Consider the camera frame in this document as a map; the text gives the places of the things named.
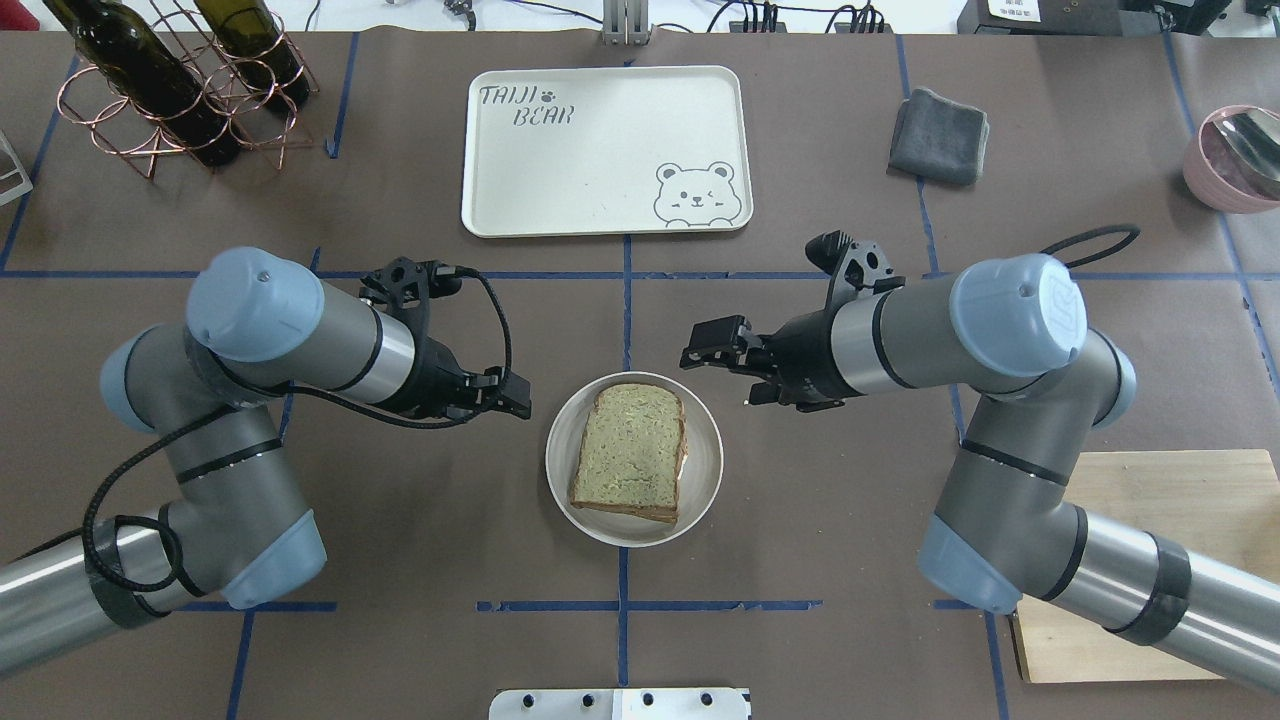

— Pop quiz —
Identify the dark wine bottle lower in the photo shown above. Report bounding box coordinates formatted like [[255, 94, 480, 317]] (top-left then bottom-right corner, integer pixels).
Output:
[[195, 1, 311, 115]]

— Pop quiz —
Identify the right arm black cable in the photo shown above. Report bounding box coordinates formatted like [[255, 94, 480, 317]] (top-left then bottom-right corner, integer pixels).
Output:
[[1038, 224, 1142, 272]]

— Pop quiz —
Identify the pink bowl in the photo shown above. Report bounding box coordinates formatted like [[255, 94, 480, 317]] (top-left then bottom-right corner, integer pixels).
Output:
[[1181, 104, 1277, 215]]

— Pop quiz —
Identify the wooden cutting board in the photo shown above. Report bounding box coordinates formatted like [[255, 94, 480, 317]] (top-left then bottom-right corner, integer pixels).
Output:
[[1012, 448, 1279, 685]]

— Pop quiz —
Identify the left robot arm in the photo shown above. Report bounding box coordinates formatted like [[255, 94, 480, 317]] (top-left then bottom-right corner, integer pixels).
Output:
[[3, 247, 531, 676]]

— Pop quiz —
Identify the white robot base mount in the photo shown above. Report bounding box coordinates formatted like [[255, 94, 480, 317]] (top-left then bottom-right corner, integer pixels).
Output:
[[488, 687, 753, 719]]

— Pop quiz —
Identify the white round plate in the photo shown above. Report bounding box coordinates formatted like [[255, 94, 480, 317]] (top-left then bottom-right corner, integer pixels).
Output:
[[544, 372, 723, 548]]

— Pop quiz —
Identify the copper wire wine rack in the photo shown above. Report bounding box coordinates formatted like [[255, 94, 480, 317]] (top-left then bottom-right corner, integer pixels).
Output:
[[47, 1, 316, 179]]

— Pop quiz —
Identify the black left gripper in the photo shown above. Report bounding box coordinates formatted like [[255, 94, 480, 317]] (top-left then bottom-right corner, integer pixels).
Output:
[[384, 336, 532, 420]]

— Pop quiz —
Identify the grey folded cloth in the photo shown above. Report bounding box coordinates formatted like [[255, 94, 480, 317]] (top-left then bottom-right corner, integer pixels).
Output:
[[888, 87, 989, 187]]

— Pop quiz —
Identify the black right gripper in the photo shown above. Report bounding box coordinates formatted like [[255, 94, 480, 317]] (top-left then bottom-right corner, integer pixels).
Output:
[[680, 313, 851, 413]]

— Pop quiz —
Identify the metal spoon in bowl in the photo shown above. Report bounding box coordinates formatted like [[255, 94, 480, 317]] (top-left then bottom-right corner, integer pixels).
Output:
[[1213, 108, 1279, 200]]

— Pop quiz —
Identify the dark wine bottle upper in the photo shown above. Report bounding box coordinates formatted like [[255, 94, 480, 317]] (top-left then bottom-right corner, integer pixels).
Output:
[[44, 1, 241, 167]]

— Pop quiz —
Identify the white bear tray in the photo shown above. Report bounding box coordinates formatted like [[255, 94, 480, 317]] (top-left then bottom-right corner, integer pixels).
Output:
[[460, 65, 754, 238]]

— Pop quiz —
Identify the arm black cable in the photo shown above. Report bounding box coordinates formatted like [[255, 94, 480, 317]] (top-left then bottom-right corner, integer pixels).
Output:
[[79, 264, 515, 597], [1038, 224, 1142, 272]]

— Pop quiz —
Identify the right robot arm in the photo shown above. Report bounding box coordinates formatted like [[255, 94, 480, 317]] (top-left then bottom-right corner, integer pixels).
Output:
[[680, 246, 1277, 692]]

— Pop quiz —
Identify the dark wine bottle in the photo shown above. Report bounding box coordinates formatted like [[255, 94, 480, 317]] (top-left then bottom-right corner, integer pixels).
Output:
[[44, 1, 241, 167], [195, 1, 311, 115]]

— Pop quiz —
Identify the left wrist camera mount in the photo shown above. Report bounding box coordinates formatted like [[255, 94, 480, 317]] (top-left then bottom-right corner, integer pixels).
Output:
[[358, 258, 463, 340]]

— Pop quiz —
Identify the white wire rack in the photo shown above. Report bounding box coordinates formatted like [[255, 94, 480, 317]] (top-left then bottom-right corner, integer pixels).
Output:
[[0, 132, 35, 208]]

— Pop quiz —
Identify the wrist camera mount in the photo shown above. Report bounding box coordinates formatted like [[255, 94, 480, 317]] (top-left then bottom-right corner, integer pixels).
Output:
[[804, 231, 906, 313], [358, 258, 463, 340]]

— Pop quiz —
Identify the grey metal post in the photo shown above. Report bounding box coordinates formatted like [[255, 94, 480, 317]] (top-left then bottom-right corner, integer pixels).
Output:
[[602, 0, 653, 46]]

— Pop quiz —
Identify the black device top right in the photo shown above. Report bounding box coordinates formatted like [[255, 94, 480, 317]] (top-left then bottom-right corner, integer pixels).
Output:
[[956, 1, 1230, 37]]

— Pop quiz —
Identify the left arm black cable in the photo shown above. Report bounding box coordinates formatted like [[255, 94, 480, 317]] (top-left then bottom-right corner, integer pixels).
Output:
[[79, 264, 515, 597]]

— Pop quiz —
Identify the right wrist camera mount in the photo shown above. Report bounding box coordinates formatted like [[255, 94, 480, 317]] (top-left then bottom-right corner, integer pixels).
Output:
[[804, 231, 906, 313]]

